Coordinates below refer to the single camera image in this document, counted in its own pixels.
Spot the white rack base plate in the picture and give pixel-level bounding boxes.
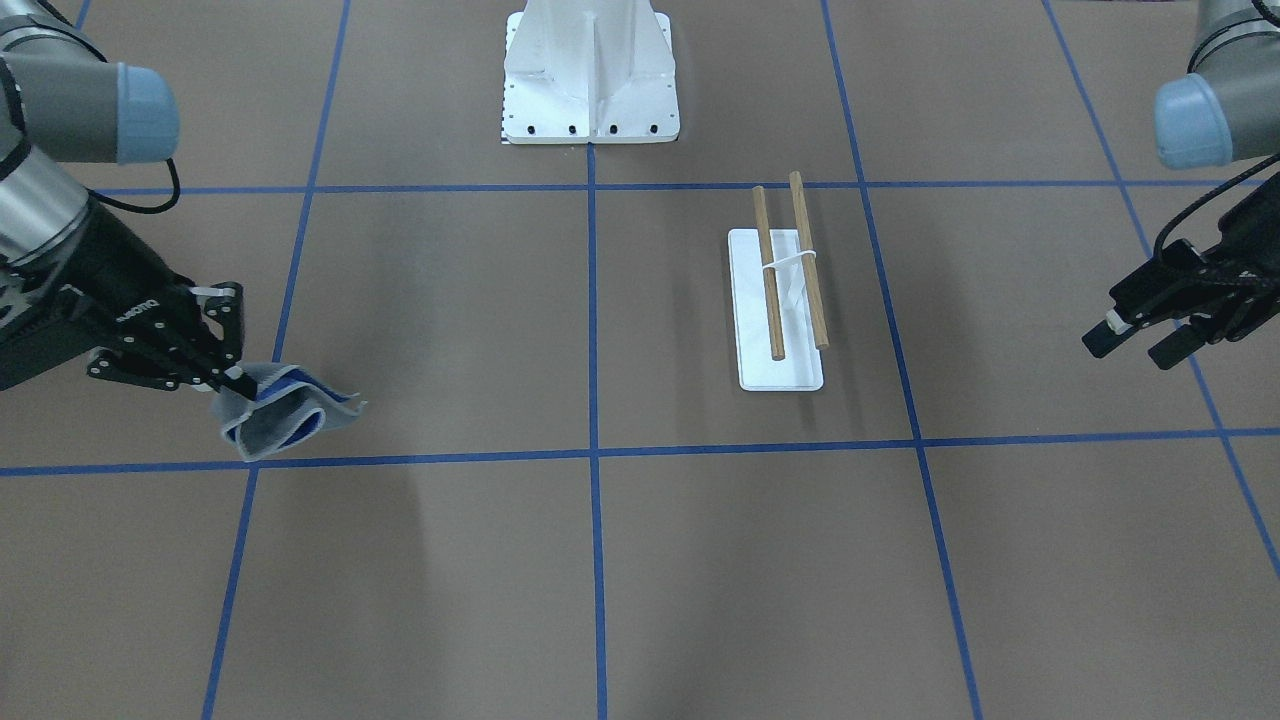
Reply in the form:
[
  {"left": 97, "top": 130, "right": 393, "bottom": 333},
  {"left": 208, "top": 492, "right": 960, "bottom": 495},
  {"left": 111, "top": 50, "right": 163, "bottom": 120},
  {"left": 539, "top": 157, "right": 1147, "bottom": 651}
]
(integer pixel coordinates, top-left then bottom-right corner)
[{"left": 727, "top": 228, "right": 826, "bottom": 392}]

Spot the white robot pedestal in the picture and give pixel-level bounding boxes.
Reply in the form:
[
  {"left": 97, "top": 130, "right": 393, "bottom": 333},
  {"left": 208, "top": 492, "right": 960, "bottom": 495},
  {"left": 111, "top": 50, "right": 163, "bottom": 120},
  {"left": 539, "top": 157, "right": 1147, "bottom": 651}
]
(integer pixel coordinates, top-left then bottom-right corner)
[{"left": 500, "top": 1, "right": 681, "bottom": 145}]

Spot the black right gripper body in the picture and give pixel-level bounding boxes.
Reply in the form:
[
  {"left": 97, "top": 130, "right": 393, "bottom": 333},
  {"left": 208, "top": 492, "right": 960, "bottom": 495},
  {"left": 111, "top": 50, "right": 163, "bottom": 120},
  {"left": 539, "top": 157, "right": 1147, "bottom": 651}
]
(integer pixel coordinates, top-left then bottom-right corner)
[{"left": 1, "top": 205, "right": 244, "bottom": 392}]

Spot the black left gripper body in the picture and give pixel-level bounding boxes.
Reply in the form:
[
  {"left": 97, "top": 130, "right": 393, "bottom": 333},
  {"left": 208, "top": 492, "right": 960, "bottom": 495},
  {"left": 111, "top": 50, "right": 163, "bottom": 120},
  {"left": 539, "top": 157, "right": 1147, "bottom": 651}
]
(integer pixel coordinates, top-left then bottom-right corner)
[{"left": 1112, "top": 176, "right": 1277, "bottom": 345}]

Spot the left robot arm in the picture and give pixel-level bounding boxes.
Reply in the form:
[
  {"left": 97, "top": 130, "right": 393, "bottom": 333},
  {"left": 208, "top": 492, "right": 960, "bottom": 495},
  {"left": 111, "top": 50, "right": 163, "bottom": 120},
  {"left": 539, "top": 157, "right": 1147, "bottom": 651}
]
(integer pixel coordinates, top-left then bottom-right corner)
[{"left": 1082, "top": 1, "right": 1279, "bottom": 369}]

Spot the grey blue towel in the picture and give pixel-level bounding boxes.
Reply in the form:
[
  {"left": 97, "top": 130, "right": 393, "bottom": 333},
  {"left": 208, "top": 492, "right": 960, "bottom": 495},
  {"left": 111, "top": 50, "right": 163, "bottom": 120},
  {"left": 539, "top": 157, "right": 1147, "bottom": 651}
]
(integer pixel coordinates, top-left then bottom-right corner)
[{"left": 211, "top": 363, "right": 367, "bottom": 462}]

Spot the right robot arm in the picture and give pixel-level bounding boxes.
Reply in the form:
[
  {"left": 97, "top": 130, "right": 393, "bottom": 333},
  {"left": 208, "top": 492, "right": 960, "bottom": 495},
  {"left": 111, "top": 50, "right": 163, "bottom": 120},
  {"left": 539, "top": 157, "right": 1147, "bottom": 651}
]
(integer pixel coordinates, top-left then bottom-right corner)
[{"left": 1, "top": 1, "right": 257, "bottom": 400}]

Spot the wooden rack rod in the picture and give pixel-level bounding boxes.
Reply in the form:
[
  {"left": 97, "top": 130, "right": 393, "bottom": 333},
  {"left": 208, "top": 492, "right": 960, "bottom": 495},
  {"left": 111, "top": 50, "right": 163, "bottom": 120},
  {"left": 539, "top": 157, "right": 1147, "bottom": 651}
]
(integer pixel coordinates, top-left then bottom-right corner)
[
  {"left": 788, "top": 170, "right": 829, "bottom": 351},
  {"left": 751, "top": 184, "right": 786, "bottom": 363}
]

